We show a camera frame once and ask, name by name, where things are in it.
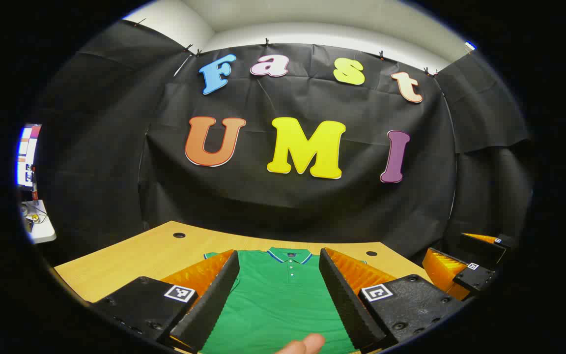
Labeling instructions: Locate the white side table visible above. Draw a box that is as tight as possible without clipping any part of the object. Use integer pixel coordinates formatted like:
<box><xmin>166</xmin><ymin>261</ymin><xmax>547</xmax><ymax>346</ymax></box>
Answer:
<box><xmin>20</xmin><ymin>199</ymin><xmax>57</xmax><ymax>245</ymax></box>

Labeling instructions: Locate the green T-shirt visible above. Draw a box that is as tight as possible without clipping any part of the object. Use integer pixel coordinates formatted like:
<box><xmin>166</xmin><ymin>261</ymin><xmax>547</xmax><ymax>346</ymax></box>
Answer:
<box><xmin>199</xmin><ymin>247</ymin><xmax>368</xmax><ymax>354</ymax></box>

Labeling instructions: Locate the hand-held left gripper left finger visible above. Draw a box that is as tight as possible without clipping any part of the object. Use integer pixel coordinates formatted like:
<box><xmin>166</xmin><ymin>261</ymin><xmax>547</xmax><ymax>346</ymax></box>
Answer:
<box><xmin>89</xmin><ymin>249</ymin><xmax>240</xmax><ymax>354</ymax></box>

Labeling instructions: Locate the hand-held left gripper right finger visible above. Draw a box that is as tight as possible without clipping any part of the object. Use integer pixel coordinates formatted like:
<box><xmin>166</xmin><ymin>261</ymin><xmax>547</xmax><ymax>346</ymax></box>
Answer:
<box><xmin>318</xmin><ymin>247</ymin><xmax>466</xmax><ymax>351</ymax></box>

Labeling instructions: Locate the computer monitor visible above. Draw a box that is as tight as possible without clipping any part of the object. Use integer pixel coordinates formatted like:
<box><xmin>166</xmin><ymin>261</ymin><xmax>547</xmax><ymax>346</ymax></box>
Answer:
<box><xmin>16</xmin><ymin>124</ymin><xmax>43</xmax><ymax>187</ymax></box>

